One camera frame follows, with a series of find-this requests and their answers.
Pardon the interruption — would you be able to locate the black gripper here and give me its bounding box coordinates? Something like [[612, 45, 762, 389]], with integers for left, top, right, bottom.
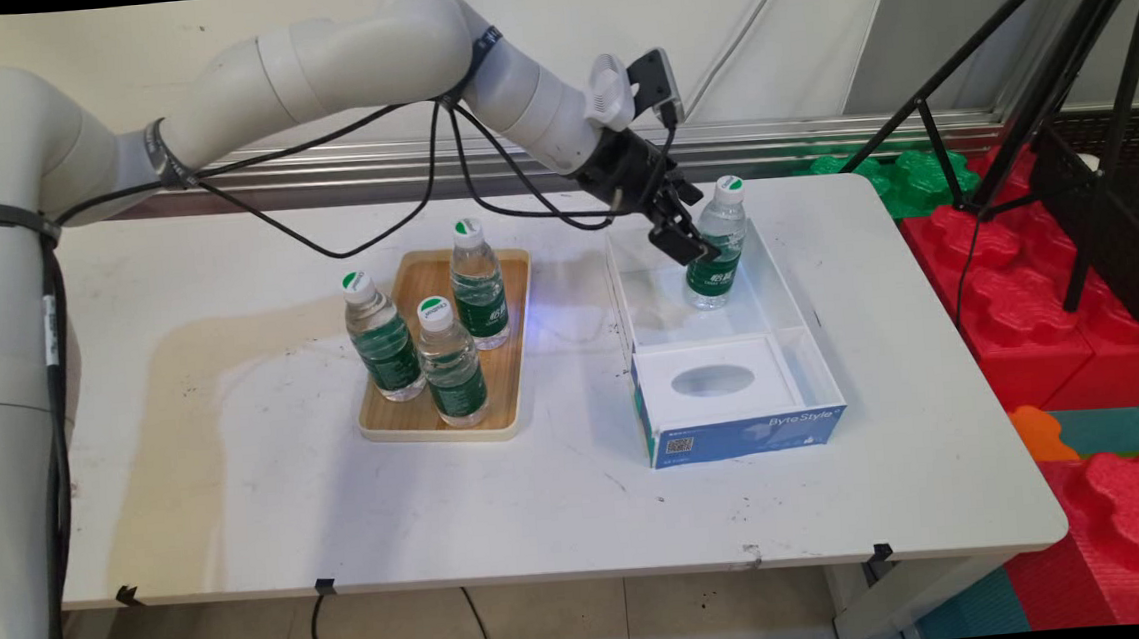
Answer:
[[566, 121, 725, 274]]

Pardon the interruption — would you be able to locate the clear water bottle green label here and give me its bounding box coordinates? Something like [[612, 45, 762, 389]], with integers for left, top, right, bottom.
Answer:
[[415, 293, 491, 431], [675, 174, 755, 312], [447, 214, 513, 353], [341, 266, 428, 406]]

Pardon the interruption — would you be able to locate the green foam block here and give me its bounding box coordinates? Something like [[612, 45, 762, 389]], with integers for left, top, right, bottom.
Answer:
[[807, 149, 898, 205], [879, 146, 984, 220]]

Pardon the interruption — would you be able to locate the white insert with oval hole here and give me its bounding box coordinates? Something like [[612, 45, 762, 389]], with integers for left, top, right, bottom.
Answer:
[[632, 333, 806, 434]]

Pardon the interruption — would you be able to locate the white and blue cardboard box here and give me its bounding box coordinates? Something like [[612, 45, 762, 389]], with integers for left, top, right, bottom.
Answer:
[[605, 209, 852, 473]]

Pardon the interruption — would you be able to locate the light wooden tray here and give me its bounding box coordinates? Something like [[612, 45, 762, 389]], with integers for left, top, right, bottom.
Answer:
[[345, 242, 545, 451]]

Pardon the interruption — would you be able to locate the large red foam block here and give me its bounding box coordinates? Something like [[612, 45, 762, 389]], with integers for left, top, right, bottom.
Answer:
[[894, 134, 1139, 424]]

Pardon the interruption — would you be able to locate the black tripod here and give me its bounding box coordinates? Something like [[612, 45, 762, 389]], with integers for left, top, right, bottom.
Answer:
[[826, 0, 1139, 331]]

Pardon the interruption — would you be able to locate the orange foam piece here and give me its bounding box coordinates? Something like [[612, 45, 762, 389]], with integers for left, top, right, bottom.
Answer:
[[1007, 401, 1082, 467]]

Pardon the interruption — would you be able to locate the white table leg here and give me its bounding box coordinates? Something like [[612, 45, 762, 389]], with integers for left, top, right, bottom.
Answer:
[[827, 552, 1014, 639]]

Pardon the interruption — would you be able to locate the dark woven basket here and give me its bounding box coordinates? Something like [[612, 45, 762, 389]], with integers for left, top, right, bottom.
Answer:
[[1025, 109, 1139, 348]]

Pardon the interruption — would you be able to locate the aluminium wall rail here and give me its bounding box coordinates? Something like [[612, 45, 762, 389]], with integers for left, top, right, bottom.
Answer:
[[107, 97, 1011, 224]]

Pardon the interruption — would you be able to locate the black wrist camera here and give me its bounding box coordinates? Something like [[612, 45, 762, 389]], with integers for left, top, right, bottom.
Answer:
[[625, 45, 688, 132]]

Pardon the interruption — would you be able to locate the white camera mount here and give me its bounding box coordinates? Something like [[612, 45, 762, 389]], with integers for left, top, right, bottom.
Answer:
[[583, 51, 640, 137]]

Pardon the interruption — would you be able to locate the black camera cable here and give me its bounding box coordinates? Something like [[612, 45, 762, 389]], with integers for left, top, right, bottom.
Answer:
[[444, 82, 686, 241]]

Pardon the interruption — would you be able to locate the black cable strap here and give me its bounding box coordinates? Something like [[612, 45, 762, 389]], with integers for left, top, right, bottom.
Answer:
[[449, 26, 508, 103], [0, 195, 64, 250], [142, 115, 202, 193]]

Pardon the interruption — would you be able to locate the black sagging arm cable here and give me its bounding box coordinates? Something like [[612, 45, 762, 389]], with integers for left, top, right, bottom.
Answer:
[[45, 96, 450, 280]]

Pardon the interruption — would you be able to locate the black base cable bundle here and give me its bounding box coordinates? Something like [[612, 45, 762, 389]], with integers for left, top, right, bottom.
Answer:
[[17, 235, 92, 639]]

